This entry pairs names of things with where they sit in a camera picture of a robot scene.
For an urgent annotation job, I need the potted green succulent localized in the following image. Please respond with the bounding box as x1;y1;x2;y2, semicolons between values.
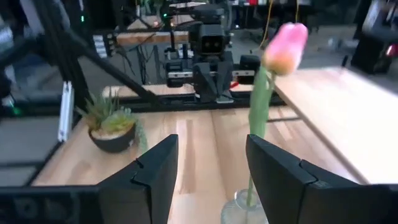
75;90;148;154

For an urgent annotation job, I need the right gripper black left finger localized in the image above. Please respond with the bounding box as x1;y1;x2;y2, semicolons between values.
98;133;180;224

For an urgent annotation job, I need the yellow hanging cable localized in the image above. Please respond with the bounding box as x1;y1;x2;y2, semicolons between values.
259;0;275;51

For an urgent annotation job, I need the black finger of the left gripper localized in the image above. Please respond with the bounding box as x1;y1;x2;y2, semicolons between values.
193;63;217;104
215;62;235;105

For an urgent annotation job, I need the wooden shelf with black legs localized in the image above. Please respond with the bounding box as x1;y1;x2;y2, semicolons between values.
273;66;398;185

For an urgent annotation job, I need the wooden background table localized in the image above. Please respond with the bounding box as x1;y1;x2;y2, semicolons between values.
115;30;191;47

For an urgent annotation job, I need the pink tulip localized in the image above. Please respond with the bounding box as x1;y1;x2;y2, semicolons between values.
245;22;310;209

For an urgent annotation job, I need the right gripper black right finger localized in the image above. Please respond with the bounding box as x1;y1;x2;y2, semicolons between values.
244;133;362;224

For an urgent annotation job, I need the white plate on frame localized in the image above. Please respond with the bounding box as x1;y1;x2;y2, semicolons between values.
58;81;75;142

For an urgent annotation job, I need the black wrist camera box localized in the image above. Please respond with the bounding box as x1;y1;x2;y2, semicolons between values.
198;24;226;57

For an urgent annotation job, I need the ribbed clear glass vase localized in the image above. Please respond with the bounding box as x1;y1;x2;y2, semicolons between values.
220;189;271;224

